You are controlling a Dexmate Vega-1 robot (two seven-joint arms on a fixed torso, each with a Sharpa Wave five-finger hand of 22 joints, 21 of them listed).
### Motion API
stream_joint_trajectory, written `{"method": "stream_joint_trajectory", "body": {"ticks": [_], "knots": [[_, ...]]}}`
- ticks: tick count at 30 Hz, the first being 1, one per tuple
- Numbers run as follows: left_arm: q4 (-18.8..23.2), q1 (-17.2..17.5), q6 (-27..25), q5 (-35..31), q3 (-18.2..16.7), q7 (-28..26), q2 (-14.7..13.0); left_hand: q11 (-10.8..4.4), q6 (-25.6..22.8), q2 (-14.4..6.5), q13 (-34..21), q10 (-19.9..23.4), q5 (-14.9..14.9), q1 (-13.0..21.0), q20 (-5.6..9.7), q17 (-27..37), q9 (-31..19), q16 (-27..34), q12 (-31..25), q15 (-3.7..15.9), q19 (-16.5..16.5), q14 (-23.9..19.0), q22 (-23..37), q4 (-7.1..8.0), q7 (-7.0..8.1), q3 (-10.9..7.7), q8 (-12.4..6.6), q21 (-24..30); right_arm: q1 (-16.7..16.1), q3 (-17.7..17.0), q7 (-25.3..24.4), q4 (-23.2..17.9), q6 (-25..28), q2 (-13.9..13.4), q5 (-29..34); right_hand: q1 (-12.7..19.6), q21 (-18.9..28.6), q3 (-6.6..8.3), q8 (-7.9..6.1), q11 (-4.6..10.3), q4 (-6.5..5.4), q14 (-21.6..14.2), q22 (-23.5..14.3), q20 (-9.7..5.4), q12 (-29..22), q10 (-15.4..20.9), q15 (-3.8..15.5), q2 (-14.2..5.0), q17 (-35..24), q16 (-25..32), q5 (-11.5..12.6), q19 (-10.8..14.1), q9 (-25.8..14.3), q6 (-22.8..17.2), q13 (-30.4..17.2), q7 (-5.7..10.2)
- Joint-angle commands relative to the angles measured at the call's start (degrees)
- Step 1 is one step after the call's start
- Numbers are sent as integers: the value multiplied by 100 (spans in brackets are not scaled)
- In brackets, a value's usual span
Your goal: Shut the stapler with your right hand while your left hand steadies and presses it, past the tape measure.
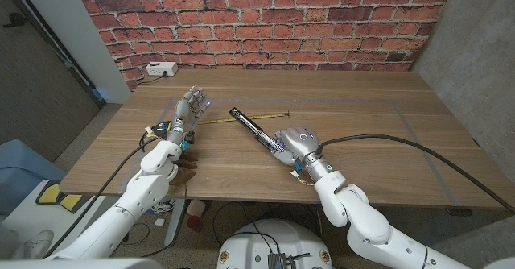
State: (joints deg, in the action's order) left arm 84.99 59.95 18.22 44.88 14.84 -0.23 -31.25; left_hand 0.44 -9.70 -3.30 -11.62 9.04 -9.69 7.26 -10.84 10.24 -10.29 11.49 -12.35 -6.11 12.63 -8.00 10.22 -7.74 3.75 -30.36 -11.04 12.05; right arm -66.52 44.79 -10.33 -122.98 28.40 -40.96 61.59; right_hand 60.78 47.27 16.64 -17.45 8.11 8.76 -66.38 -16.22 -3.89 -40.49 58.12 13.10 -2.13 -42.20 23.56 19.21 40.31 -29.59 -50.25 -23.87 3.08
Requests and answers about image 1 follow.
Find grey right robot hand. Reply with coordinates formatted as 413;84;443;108
270;126;336;181

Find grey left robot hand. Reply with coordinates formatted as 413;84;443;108
165;85;212;141

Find long black stapler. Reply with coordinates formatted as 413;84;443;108
229;107;289;153

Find yellow tape measure black case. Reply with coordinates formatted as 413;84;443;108
138;110;291;151

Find white power strip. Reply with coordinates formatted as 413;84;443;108
145;61;179;77

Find brown wooden object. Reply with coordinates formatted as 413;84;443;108
168;151;199;188

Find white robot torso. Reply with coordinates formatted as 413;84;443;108
216;218;335;269

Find red and white bottle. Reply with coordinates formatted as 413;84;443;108
186;199;207;233

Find grey metal table leg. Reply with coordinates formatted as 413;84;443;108
163;198;187;248

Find yellow pad with black edge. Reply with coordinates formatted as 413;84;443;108
35;179;84;213

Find white flat platform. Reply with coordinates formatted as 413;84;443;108
7;179;130;259

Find small black flat object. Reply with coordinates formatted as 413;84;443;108
445;207;474;217

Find blue plastic bin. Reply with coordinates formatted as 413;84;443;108
0;139;68;217

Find white shoe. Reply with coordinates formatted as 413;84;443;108
18;229;55;260

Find black power strip cord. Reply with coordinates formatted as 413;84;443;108
138;73;167;85

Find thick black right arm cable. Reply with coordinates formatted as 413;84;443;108
315;134;515;214

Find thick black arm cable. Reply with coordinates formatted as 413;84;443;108
43;135;160;258
315;134;515;214

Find white cable bundle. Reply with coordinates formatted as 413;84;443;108
148;197;176;214

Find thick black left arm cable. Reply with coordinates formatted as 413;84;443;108
43;135;160;258

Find printed brick wall backdrop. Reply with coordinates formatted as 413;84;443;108
71;0;459;92

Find black looped floor cable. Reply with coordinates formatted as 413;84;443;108
212;201;282;255

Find grey device with wires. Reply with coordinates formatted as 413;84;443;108
267;252;311;269

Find black door handle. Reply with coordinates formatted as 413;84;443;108
2;11;28;29

